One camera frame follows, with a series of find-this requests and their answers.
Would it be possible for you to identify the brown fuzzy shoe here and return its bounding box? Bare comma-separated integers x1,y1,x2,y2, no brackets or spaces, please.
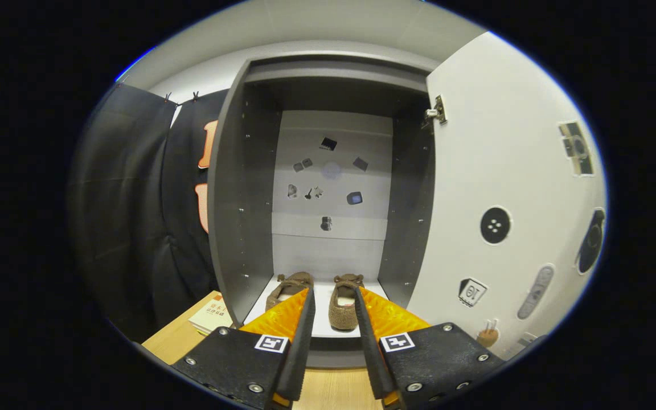
264,272,315,313
329,274,365,331

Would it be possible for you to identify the dark grey shoe cabinet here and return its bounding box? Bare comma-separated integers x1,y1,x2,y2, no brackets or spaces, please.
207,54,442,370

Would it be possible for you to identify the beige shoe cabinet door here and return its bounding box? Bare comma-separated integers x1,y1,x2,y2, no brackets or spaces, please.
407,31,609,360

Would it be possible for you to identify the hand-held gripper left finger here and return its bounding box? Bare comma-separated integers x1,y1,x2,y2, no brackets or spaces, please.
171,286,316,409

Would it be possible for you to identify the black backdrop cloth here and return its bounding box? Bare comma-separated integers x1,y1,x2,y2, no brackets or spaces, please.
69,83,232,342

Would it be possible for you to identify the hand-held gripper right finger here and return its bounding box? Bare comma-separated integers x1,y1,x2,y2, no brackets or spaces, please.
354,286,505,409

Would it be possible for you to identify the metal door hinge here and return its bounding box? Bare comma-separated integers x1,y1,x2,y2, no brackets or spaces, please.
422,95,448,127

